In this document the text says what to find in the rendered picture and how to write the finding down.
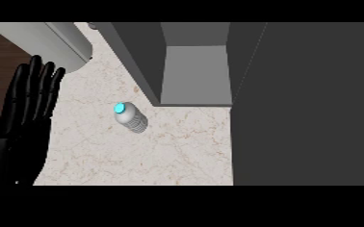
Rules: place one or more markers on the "clear water bottle, blue cap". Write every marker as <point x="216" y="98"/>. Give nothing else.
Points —
<point x="129" y="118"/>

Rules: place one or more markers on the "grey open cabinet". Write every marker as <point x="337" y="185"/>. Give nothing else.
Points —
<point x="189" y="73"/>

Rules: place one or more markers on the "pale grey rounded appliance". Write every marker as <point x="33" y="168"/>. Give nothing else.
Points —
<point x="52" y="43"/>

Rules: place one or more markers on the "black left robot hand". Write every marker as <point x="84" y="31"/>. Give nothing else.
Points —
<point x="24" y="115"/>

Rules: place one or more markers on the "dark grey cabinet door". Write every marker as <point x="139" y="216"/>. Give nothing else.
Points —
<point x="297" y="109"/>

